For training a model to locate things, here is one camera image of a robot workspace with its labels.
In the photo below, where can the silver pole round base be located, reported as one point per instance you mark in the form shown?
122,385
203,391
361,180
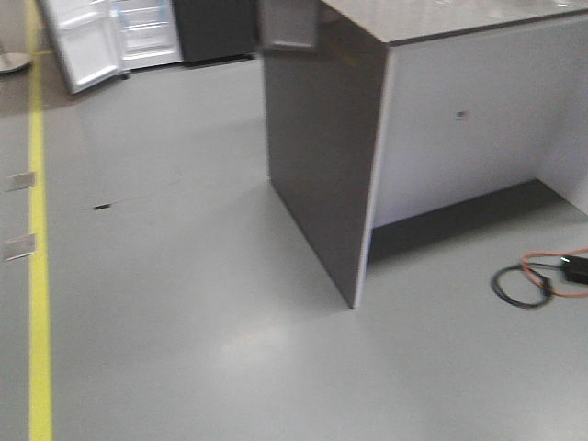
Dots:
12,62

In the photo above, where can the black power adapter brick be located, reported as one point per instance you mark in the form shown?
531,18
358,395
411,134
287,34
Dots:
574,269

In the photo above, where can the silver floor plate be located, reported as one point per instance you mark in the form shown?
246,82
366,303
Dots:
20,181
19,247

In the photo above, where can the grey kitchen island cabinet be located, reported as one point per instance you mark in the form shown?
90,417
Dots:
381,111

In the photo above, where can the dark grey fridge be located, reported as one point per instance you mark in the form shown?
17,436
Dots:
203,31

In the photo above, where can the clear fridge crisper drawer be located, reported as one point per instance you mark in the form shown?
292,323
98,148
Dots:
146,38

